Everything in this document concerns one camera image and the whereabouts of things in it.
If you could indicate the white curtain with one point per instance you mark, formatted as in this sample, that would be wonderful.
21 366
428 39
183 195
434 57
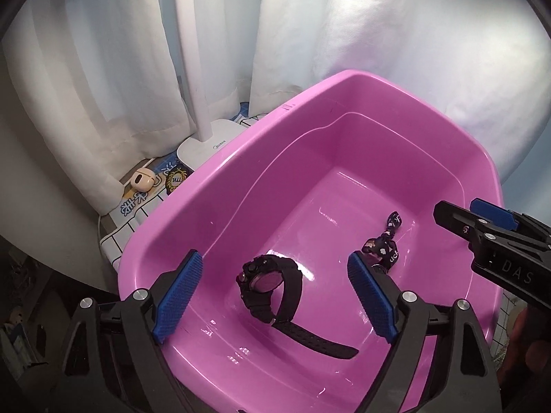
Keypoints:
104 83

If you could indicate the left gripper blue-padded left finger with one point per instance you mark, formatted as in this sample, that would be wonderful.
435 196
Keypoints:
112 360

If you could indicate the pink plastic tub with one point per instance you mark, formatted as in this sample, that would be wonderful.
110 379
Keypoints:
323 180

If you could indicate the beige earbud case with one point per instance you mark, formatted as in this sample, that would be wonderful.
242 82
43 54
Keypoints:
143 180

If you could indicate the person right hand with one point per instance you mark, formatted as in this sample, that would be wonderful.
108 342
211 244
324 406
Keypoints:
529 343

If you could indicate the black digital wristwatch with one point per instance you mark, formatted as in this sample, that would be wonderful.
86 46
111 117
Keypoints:
271 288

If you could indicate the white desk lamp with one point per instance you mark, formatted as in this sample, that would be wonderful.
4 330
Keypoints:
210 79

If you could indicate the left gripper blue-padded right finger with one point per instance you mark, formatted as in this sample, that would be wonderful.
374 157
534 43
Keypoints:
461 375

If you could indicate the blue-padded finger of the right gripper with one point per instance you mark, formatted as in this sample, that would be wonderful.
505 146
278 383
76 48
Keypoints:
515 262
520 223

